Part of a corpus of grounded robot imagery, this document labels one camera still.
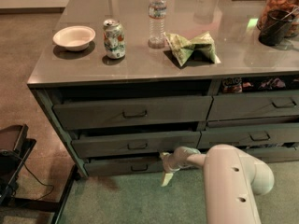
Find black cable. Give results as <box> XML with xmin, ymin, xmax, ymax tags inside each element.
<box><xmin>18</xmin><ymin>159</ymin><xmax>55</xmax><ymax>203</ymax></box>

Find grey drawer cabinet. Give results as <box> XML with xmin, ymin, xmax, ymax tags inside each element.
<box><xmin>28</xmin><ymin>0</ymin><xmax>299</xmax><ymax>176</ymax></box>

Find clear plastic water bottle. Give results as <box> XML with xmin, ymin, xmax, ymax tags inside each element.
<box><xmin>149</xmin><ymin>0</ymin><xmax>167</xmax><ymax>49</ymax></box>

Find snack bags in shelf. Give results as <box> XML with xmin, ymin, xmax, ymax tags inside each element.
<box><xmin>221</xmin><ymin>75</ymin><xmax>299</xmax><ymax>93</ymax></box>

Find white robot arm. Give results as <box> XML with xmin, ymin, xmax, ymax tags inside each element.
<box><xmin>160</xmin><ymin>144</ymin><xmax>275</xmax><ymax>224</ymax></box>

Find large snack jar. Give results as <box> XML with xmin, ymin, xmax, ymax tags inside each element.
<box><xmin>257</xmin><ymin>0</ymin><xmax>299</xmax><ymax>38</ymax></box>

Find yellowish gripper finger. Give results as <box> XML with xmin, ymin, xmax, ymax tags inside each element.
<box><xmin>159</xmin><ymin>151</ymin><xmax>175</xmax><ymax>188</ymax></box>

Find green white soda can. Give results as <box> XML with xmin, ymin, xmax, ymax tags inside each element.
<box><xmin>103</xmin><ymin>19</ymin><xmax>125</xmax><ymax>59</ymax></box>

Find black cup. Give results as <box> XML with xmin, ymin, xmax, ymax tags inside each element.
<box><xmin>259</xmin><ymin>9</ymin><xmax>295</xmax><ymax>46</ymax></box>

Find white paper bowl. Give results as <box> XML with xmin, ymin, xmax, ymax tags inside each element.
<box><xmin>52</xmin><ymin>26</ymin><xmax>95</xmax><ymax>51</ymax></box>

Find grey drawer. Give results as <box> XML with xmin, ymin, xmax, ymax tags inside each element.
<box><xmin>198</xmin><ymin>123</ymin><xmax>299</xmax><ymax>149</ymax></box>
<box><xmin>53</xmin><ymin>95</ymin><xmax>212</xmax><ymax>130</ymax></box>
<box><xmin>84</xmin><ymin>154</ymin><xmax>163</xmax><ymax>176</ymax></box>
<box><xmin>207</xmin><ymin>91</ymin><xmax>299</xmax><ymax>121</ymax></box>
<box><xmin>246</xmin><ymin>147</ymin><xmax>299</xmax><ymax>163</ymax></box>
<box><xmin>72</xmin><ymin>131</ymin><xmax>201</xmax><ymax>158</ymax></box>

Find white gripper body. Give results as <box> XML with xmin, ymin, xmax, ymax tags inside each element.
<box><xmin>162</xmin><ymin>147</ymin><xmax>200</xmax><ymax>173</ymax></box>

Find black metal stand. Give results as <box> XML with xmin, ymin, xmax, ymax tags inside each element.
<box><xmin>0</xmin><ymin>123</ymin><xmax>80</xmax><ymax>224</ymax></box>

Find green chip bag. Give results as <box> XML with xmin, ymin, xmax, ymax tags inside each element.
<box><xmin>164</xmin><ymin>32</ymin><xmax>221</xmax><ymax>66</ymax></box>

